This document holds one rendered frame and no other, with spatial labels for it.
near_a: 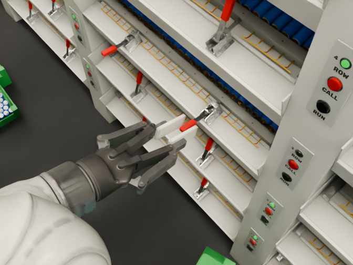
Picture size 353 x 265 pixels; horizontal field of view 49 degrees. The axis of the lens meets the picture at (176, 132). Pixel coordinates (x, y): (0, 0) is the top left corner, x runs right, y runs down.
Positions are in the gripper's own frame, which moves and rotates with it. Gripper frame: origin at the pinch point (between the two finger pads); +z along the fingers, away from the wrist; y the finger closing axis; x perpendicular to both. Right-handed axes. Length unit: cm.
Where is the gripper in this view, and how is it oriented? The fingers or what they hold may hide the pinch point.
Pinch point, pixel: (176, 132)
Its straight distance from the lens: 74.4
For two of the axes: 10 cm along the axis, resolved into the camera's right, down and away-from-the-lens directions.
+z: 7.4, -4.1, 5.3
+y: 6.5, 6.3, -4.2
